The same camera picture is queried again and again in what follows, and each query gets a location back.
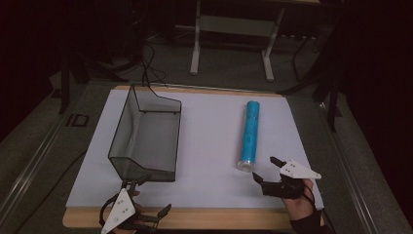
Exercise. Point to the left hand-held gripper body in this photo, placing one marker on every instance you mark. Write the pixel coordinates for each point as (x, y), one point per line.
(119, 209)

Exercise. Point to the white metal table frame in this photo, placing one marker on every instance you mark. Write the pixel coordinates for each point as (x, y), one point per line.
(233, 26)

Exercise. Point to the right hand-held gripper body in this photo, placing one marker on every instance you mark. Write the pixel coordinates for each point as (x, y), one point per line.
(292, 180)

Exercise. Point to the black metal stand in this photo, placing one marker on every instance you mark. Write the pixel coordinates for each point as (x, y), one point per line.
(328, 87)
(65, 84)

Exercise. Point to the grey see-through storage bin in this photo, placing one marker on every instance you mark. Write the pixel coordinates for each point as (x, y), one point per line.
(146, 139)

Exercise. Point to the white table mat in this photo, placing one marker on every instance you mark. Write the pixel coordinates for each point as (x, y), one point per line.
(207, 146)

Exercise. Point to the grey metal floor rail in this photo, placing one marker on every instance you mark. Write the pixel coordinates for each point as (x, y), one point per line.
(350, 169)
(29, 169)

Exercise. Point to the black rectangular floor bracket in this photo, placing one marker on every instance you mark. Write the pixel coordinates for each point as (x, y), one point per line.
(78, 120)

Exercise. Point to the person's right hand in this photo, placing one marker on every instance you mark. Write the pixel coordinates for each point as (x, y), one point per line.
(300, 204)

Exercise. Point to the person's left hand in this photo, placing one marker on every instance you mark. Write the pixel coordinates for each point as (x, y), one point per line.
(139, 213)

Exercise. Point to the blue cylindrical roll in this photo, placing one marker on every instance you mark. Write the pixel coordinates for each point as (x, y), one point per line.
(250, 136)

